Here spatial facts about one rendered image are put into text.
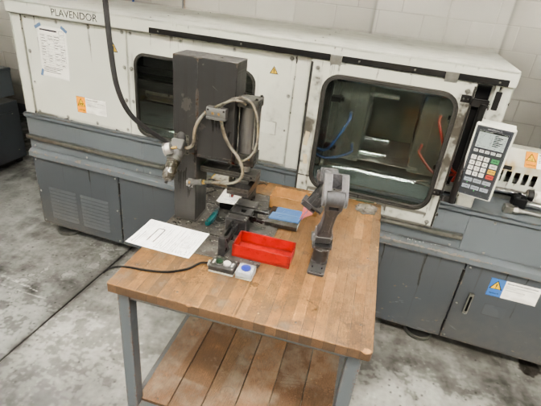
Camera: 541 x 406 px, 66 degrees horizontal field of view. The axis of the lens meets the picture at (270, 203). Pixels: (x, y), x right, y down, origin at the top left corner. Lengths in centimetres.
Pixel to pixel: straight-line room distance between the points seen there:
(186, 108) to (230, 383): 130
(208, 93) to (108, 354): 160
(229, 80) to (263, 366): 140
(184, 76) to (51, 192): 201
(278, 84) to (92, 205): 170
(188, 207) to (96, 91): 127
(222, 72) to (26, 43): 182
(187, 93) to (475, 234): 168
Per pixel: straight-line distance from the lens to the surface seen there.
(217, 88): 175
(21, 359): 278
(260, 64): 241
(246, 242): 188
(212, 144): 183
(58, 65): 315
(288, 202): 215
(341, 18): 442
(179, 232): 195
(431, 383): 278
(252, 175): 185
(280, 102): 241
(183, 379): 223
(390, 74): 223
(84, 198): 337
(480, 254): 261
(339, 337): 151
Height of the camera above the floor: 194
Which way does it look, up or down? 28 degrees down
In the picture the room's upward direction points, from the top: 6 degrees clockwise
